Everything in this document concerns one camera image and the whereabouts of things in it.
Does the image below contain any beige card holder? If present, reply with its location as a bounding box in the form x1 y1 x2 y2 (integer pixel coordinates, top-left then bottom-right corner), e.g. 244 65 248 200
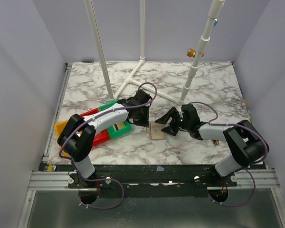
149 122 165 140

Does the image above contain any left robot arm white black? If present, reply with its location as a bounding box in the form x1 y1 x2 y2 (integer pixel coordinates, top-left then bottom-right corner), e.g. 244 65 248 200
57 89 155 188

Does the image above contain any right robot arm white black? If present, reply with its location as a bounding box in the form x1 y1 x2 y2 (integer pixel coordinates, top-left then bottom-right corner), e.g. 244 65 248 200
155 104 269 186

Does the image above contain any gold credit card in bin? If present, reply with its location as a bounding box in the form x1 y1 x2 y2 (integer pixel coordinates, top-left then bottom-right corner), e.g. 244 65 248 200
113 122 125 132

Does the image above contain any green plastic bin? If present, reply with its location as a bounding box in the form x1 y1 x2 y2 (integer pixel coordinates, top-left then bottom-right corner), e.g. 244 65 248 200
98 100 132 139

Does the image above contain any red plastic bin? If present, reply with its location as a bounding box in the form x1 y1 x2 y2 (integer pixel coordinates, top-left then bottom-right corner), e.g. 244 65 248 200
80 108 111 146

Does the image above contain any orange knob on pipe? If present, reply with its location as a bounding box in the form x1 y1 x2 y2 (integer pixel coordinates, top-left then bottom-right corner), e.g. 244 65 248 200
187 48 196 58

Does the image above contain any yellow plastic bin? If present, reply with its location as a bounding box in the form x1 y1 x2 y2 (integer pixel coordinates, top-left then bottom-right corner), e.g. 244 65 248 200
54 120 70 158

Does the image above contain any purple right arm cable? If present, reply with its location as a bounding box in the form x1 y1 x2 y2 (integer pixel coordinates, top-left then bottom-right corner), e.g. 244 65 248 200
187 101 270 207

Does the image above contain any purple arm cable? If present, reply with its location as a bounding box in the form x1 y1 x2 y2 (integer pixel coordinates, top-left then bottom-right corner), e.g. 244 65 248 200
58 82 158 209
187 101 270 207

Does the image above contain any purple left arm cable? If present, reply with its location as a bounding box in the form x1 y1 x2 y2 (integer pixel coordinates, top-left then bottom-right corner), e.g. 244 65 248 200
58 82 158 209

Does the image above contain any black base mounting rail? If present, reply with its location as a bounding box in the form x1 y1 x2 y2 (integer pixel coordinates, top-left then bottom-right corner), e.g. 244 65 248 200
68 165 237 198

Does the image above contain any white PVC pipe frame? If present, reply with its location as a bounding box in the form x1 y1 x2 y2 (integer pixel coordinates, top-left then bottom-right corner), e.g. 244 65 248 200
84 0 226 106

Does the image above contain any aluminium extrusion rail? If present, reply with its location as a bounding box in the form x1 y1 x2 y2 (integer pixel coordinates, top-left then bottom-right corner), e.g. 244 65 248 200
28 63 72 191

